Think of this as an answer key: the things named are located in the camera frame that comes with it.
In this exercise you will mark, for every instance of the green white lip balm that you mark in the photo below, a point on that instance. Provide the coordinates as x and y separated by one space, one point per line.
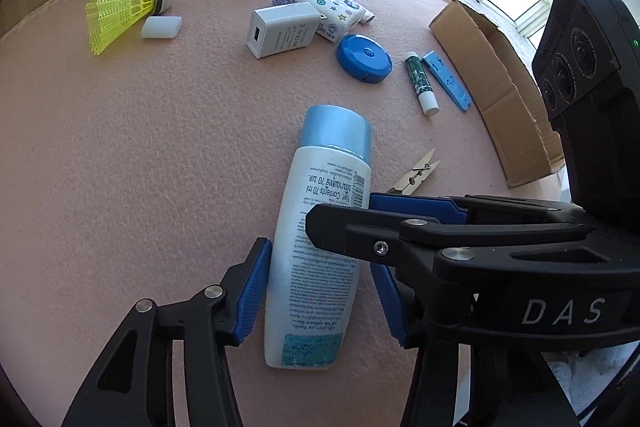
421 85

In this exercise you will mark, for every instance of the white patterned tissue pack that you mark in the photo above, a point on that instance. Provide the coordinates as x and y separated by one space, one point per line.
338 17

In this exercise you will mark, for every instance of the blue plastic phone stand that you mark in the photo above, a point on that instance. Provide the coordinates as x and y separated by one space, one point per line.
448 80

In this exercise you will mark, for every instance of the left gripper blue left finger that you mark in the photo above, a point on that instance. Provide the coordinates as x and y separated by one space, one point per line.
130 383

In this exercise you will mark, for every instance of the yellow plastic shuttlecock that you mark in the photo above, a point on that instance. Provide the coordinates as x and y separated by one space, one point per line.
107 20

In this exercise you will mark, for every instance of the white usb wall charger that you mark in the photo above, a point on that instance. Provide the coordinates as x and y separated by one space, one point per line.
282 28

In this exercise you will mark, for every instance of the blue round tape measure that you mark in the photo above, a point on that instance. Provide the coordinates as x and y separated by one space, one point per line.
363 59

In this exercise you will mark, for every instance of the small white plastic cap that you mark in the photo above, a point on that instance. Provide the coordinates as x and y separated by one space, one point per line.
161 27

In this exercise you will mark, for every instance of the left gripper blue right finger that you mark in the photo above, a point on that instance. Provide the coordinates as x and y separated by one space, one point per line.
432 396

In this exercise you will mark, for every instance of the wooden clothespin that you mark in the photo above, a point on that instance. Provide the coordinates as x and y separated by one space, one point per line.
415 176

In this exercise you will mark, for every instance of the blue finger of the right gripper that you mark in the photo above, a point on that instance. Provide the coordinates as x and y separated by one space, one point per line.
443 209

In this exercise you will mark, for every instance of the open cardboard box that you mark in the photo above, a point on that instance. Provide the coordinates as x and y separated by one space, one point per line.
503 91

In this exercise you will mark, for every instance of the white blue-capped lotion bottle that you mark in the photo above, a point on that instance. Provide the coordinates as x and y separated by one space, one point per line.
312 286

